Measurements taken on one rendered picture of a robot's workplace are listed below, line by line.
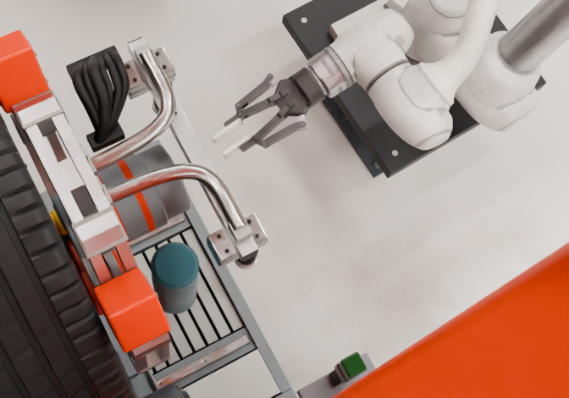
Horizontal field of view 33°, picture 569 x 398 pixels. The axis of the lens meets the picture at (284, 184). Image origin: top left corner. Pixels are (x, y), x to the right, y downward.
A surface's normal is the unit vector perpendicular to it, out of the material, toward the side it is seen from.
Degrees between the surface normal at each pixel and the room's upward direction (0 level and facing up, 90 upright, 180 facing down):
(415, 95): 23
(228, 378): 0
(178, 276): 0
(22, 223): 12
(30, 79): 55
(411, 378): 90
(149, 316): 45
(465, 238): 0
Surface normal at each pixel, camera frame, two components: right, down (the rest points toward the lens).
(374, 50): -0.09, -0.16
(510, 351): -0.87, 0.43
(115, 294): -0.26, -0.82
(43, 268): 0.29, 0.05
